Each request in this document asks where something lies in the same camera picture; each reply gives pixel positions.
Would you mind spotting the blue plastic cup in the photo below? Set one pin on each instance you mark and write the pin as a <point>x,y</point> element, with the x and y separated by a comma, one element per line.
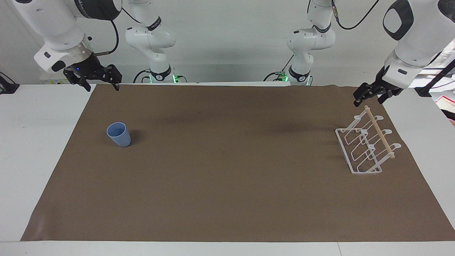
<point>119,135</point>

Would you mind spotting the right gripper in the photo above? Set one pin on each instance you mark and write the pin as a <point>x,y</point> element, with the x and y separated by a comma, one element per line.
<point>89,65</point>

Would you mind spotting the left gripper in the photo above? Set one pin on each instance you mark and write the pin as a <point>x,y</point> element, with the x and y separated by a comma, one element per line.
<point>379,83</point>

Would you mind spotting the black stand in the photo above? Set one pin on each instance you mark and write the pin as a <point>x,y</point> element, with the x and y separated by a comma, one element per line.
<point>7,87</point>
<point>435,79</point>

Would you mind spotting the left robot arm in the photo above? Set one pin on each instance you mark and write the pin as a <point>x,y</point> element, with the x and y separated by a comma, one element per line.
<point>416,39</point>

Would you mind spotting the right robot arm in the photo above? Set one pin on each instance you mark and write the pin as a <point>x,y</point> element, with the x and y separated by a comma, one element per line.
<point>60,25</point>

